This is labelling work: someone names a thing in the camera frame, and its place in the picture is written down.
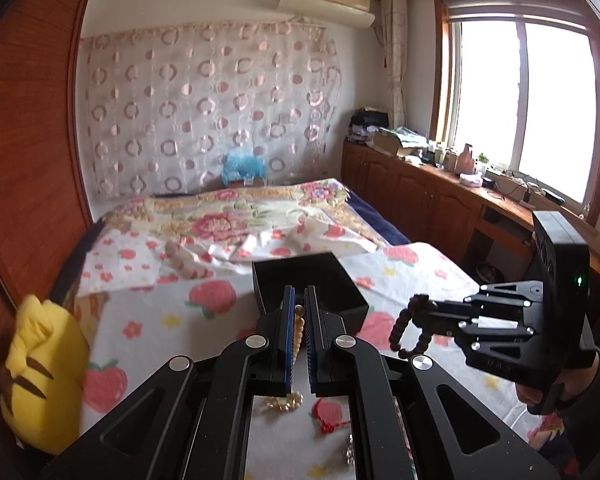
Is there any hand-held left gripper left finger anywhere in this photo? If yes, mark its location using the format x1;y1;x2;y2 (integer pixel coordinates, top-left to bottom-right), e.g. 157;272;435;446
39;284;297;480

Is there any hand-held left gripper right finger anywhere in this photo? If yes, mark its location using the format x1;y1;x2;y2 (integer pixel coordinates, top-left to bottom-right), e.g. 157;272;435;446
304;285;567;480

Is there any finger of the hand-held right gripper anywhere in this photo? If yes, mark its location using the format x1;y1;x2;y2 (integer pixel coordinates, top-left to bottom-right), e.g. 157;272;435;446
422;282;547;320
419;316;537;361

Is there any cream pearl bracelet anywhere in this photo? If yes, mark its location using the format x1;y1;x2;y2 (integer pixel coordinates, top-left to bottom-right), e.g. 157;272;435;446
266;305;307;415

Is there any black jewelry box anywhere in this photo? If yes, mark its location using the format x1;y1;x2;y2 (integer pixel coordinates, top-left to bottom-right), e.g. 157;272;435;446
252;252;370;342

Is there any dark wooden bead bracelet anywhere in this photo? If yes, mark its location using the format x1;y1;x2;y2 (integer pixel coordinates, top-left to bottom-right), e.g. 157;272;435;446
388;294;435;361

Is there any person's right forearm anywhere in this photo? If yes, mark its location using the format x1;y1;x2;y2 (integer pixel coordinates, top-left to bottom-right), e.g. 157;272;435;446
552;352;600;480

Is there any person's right hand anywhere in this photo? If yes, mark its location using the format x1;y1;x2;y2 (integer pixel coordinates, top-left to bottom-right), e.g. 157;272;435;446
517;347;600;415

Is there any round basket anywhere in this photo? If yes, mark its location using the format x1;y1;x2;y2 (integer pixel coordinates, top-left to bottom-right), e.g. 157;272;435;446
476;262;507;287

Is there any strawberry print bed sheet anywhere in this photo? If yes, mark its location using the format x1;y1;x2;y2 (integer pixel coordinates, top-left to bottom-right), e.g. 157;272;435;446
74;241;556;480

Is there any wooden cabinet counter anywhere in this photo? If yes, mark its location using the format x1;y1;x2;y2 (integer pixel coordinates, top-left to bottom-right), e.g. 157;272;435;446
340;139;600;313

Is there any floral quilt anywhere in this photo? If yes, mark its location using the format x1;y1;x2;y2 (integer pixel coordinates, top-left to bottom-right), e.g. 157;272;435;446
99;177;387;292

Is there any dark blue blanket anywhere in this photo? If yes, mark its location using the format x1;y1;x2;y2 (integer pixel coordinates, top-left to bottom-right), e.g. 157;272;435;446
346;191;412;248

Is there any pink bottle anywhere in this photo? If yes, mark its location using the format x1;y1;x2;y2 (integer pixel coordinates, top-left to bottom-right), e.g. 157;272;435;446
456;143;477;175

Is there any blue plush toy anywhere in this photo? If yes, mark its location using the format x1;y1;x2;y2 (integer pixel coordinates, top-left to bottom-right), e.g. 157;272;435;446
219;152;269;187

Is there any wooden framed window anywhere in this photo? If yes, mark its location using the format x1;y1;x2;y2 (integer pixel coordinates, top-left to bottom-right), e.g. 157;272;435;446
428;0;600;223

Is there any open cardboard box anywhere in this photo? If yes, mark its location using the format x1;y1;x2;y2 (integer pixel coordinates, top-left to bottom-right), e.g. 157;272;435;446
371;127;428;160

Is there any pile of dark clothes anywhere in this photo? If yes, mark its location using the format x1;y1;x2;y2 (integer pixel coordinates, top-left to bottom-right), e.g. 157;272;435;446
347;107;392;147

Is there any yellow plush toy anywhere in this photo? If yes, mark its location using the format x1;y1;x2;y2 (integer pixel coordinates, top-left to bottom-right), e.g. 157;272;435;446
0;219;107;457

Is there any patterned window curtain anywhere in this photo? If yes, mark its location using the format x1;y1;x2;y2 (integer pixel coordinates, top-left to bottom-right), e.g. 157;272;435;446
379;0;409;132

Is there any wooden wardrobe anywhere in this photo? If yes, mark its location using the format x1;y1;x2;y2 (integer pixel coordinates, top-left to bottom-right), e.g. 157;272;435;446
0;0;97;311

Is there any white air conditioner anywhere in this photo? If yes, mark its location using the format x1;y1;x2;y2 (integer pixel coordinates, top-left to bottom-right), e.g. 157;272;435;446
277;0;376;29

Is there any red knotted cord bracelet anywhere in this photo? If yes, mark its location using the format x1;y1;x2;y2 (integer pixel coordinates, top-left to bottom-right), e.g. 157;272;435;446
311;396;352;435

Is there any circle patterned wall curtain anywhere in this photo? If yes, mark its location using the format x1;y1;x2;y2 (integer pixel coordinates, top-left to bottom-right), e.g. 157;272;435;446
76;19;344;199

